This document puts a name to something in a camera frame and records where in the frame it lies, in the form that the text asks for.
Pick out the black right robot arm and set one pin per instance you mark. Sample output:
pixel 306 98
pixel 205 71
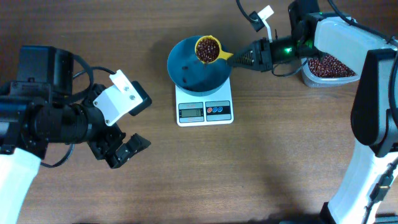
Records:
pixel 371 55

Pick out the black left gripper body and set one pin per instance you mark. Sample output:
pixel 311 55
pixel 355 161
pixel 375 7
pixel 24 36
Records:
pixel 119 136

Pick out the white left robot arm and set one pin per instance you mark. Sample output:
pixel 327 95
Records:
pixel 39 108

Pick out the red adzuki beans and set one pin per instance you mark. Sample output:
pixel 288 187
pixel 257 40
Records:
pixel 329 67

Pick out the white digital kitchen scale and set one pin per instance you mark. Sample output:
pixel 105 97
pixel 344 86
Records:
pixel 210 109

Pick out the clear plastic food container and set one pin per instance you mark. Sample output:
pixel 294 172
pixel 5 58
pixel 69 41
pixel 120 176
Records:
pixel 316 82

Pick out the blue plastic bowl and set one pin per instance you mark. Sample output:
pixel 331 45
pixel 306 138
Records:
pixel 217 72

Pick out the yellow plastic measuring scoop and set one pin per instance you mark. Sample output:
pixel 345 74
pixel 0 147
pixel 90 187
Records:
pixel 208 49

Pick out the red beans in bowl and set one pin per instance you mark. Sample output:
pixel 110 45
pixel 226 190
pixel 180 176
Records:
pixel 194 71

